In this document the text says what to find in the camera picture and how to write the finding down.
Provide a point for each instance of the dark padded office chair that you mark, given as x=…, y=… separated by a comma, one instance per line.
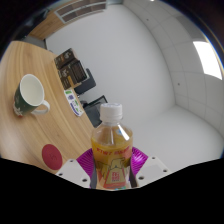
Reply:
x=87, y=83

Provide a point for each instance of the large square ceiling light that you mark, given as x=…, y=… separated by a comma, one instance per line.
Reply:
x=208, y=58

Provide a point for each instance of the green and white mug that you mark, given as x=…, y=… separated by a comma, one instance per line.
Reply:
x=28, y=96

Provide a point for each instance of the flat round red coaster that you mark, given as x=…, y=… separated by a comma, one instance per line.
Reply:
x=51, y=156

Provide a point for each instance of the yellow-labelled drink bottle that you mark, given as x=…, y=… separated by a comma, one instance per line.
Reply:
x=111, y=146

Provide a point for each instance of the white and green leaflet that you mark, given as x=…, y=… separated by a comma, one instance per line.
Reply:
x=74, y=102

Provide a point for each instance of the black box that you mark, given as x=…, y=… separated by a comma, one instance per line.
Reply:
x=80, y=71

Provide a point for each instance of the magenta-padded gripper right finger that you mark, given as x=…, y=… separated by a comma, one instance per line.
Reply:
x=151, y=170

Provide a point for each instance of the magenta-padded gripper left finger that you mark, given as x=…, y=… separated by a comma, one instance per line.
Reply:
x=73, y=171

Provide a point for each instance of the tall dark box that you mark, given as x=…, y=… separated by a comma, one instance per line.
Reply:
x=64, y=58

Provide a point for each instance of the black mesh office chair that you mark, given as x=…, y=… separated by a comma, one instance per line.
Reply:
x=95, y=111

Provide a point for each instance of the brown cardboard box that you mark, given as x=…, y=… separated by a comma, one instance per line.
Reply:
x=66, y=78

